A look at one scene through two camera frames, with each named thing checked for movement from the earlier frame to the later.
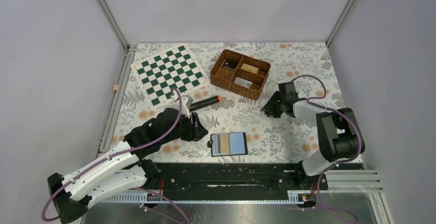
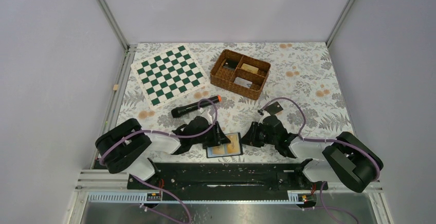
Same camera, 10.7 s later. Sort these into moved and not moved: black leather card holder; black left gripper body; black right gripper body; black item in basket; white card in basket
Moved: black left gripper body; black right gripper body
Not moved: black leather card holder; white card in basket; black item in basket
